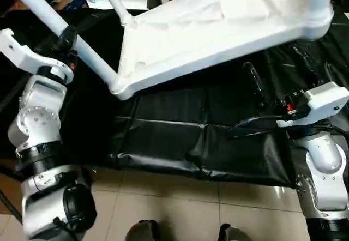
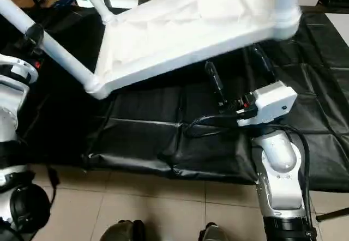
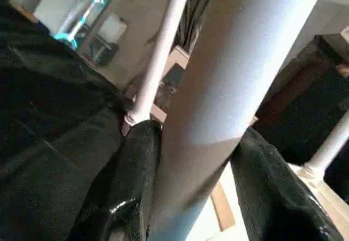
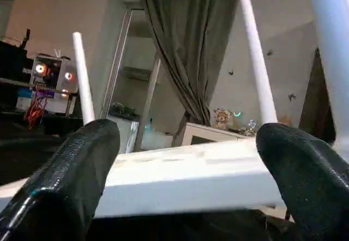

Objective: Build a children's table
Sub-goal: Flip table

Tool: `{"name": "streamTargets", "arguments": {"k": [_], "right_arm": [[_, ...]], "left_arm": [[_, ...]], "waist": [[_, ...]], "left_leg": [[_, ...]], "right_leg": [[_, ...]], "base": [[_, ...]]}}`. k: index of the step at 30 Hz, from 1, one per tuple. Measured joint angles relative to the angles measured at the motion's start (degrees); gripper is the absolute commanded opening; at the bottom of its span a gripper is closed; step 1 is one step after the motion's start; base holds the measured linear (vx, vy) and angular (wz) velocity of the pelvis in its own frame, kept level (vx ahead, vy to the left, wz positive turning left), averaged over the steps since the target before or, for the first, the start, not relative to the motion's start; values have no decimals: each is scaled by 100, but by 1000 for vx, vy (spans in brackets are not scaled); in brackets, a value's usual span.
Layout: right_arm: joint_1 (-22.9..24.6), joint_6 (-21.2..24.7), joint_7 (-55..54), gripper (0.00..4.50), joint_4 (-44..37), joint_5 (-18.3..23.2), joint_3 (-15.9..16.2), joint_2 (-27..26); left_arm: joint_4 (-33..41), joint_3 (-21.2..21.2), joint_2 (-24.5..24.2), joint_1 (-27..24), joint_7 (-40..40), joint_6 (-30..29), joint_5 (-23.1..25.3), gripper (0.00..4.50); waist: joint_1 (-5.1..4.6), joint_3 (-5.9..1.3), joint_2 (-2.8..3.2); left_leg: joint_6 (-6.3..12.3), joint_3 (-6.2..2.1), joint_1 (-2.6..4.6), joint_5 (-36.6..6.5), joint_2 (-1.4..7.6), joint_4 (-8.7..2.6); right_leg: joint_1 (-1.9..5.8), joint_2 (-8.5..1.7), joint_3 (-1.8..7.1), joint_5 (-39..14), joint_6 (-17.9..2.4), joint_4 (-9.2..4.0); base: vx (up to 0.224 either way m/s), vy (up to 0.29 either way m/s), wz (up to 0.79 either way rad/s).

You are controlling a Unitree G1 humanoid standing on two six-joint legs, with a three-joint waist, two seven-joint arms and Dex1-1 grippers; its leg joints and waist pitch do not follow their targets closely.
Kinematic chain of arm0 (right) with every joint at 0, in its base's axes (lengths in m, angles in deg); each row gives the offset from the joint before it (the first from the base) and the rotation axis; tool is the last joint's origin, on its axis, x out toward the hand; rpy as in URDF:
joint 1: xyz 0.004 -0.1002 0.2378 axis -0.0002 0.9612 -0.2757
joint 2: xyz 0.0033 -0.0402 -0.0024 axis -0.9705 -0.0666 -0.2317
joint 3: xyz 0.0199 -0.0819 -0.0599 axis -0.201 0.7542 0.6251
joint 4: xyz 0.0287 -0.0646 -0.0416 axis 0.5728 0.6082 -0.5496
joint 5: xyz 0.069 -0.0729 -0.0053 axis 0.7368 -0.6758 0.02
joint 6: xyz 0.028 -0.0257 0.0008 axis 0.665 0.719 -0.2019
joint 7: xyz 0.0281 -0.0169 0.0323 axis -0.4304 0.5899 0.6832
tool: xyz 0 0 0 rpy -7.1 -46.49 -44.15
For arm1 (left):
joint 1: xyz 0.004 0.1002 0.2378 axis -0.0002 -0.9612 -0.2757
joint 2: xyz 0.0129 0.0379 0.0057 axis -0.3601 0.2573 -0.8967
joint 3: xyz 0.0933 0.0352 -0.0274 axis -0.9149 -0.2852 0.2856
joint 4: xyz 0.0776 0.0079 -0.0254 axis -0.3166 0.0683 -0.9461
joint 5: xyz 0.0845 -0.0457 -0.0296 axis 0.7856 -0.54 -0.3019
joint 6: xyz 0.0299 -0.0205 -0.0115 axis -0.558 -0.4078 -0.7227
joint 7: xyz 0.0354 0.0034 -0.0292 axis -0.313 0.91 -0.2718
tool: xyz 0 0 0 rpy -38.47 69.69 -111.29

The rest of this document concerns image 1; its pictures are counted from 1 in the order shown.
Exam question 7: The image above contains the white plastic table top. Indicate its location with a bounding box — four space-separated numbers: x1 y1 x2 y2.
109 0 334 101

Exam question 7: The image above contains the small brown cardboard box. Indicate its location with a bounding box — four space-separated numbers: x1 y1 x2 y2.
49 0 77 10

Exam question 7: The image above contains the black mat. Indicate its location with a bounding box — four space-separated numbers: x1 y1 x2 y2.
0 4 349 190

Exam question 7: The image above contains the grey right robot foot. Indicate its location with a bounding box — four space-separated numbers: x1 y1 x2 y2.
218 224 254 241

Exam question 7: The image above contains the grey robot foot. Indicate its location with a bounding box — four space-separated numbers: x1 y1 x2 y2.
218 224 254 241
125 220 161 241

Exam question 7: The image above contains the flat brown cardboard sheet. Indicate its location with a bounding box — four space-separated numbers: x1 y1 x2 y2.
0 159 25 214

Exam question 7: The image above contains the grey left robot foot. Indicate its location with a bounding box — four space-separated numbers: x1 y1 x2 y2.
125 220 161 241

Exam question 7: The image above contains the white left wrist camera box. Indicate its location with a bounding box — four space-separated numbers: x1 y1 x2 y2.
0 28 74 85

